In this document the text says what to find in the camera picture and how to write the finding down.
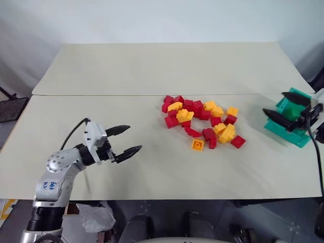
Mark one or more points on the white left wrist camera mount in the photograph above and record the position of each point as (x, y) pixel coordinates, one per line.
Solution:
(92, 134)

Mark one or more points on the teal plastic bin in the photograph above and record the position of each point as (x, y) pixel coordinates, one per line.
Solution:
(291, 136)

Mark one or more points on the green toy block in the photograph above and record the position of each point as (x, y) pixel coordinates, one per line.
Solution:
(291, 114)

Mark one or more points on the yellow toy block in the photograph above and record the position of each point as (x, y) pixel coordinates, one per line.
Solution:
(227, 134)
(174, 106)
(184, 115)
(233, 111)
(218, 112)
(210, 105)
(219, 128)

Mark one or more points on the red arched toy block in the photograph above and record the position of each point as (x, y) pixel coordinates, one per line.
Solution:
(192, 131)

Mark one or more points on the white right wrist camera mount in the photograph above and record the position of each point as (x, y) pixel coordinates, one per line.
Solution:
(320, 97)

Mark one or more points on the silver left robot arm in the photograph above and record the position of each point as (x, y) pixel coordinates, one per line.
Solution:
(54, 162)

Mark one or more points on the orange-yellow flat square block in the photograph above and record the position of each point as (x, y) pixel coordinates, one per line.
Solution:
(198, 145)

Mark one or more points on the brown cardboard box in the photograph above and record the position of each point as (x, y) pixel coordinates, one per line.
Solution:
(71, 210)

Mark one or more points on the clear plastic bag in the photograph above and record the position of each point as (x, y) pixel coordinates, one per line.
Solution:
(96, 217)

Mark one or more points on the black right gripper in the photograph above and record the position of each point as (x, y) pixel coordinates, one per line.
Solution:
(307, 117)

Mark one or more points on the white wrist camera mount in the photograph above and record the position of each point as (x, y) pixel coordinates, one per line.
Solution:
(320, 97)
(92, 134)

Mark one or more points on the black mesh frame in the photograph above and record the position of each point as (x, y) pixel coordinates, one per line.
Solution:
(11, 110)

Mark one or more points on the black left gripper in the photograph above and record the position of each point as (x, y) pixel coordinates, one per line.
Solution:
(107, 152)

